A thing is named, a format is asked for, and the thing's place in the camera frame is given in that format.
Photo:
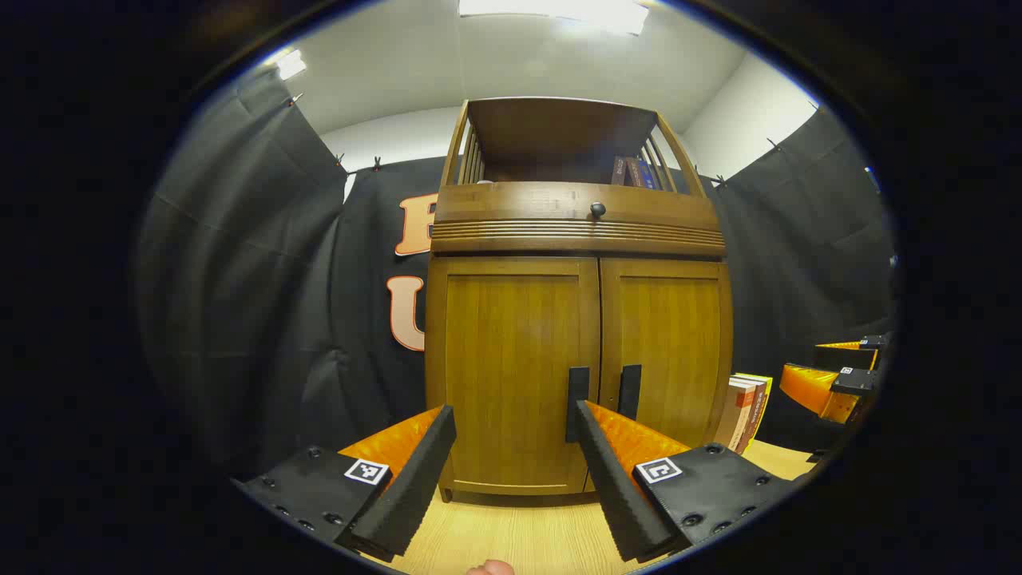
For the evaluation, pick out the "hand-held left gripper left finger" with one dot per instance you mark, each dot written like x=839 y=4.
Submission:
x=415 y=487

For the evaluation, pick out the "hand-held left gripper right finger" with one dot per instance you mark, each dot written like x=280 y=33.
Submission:
x=611 y=487

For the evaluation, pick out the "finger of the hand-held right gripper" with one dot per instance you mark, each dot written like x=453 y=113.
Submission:
x=846 y=358
x=814 y=387

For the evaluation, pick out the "wooden shoe cabinet door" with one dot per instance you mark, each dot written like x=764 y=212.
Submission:
x=671 y=343
x=511 y=351

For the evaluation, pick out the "wooden double-door shoe cabinet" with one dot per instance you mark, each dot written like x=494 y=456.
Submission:
x=559 y=128

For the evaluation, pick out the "yellow cover book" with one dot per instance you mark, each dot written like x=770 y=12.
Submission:
x=758 y=407

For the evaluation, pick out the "black backdrop cloth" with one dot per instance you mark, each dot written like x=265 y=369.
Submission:
x=239 y=279

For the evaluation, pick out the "dark blue book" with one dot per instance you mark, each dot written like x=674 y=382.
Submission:
x=645 y=172

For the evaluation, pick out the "black drawer knob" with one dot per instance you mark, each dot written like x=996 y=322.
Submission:
x=597 y=210

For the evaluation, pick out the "dark brown book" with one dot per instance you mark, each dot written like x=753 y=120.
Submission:
x=619 y=170

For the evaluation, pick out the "ribbed wooden drawer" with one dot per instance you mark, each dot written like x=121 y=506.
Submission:
x=511 y=208

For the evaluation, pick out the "small ceiling light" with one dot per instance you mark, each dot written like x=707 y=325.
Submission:
x=290 y=64

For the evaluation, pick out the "large ceiling light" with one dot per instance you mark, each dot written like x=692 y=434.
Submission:
x=551 y=12

